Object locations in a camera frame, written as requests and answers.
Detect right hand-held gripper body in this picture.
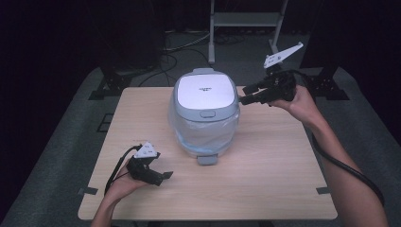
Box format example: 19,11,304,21
254,42,305,106

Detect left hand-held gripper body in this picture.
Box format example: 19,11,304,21
126,141,166,187

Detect white grey pedal trash can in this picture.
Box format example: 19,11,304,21
167,67,244,167

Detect person's left hand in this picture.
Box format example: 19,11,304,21
104,158,149,202

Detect person's right hand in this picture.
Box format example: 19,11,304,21
270,84,324,128

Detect black stand base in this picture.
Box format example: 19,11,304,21
300,64,351,101
87,65,134,101

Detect clear plastic bin liner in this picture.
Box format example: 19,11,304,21
168,113,241,156

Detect white metal stand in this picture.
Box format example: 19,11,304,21
207,0,289,66

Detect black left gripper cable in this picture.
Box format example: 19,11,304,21
103,144,144,197

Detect black floor cables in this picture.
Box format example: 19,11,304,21
137,29,212,88

